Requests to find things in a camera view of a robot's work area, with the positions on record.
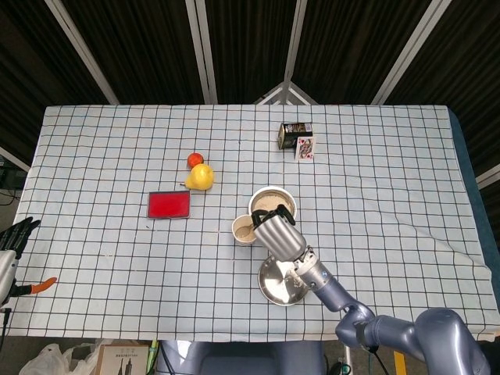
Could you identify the blue table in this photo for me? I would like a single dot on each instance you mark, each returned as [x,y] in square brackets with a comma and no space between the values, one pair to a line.
[474,187]

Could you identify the white plastic bag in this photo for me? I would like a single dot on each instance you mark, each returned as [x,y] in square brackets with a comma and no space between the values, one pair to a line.
[47,361]

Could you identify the white triangular frame brace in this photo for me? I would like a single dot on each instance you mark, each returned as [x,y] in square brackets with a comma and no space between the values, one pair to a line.
[273,95]

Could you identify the brown cardboard box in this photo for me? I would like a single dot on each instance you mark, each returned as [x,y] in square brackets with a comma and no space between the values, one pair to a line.
[123,361]

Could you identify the small orange fruit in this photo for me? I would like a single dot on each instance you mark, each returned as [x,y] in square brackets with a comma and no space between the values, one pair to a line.
[194,159]

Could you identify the metal table leg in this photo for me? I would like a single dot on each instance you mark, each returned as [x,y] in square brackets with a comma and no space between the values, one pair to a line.
[347,357]

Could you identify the black playing card box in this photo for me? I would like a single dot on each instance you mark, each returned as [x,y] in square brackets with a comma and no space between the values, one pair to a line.
[291,133]

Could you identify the white metal frame beam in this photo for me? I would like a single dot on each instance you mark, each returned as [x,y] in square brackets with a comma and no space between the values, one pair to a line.
[293,43]
[84,54]
[203,54]
[13,159]
[488,177]
[410,58]

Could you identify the flat red rectangular tin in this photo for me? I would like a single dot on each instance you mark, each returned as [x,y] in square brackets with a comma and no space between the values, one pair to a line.
[168,205]

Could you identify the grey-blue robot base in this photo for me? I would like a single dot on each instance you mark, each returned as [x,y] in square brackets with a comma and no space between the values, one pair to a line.
[242,359]

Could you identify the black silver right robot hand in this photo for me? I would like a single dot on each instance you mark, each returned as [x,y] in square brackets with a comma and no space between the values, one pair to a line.
[279,236]

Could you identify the checked white tablecloth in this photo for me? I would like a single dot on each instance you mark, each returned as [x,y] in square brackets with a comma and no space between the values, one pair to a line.
[117,273]

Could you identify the yellow pear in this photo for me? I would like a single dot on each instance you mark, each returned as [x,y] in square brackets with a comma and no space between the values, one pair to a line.
[200,177]

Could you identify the queen of hearts card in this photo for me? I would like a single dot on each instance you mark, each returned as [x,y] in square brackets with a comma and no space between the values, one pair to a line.
[305,149]

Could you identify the white bowl of rice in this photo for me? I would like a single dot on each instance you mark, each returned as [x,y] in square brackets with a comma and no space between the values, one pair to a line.
[269,199]

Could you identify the round metal plate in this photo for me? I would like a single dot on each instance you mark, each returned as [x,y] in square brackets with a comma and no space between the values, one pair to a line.
[275,283]

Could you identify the white paper cup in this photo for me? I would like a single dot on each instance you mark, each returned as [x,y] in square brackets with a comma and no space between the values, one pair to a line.
[242,232]

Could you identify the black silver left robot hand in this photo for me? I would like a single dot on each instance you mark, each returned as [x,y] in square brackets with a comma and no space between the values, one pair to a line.
[6,269]

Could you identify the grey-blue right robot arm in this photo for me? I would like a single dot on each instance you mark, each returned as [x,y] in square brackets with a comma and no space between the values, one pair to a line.
[390,332]

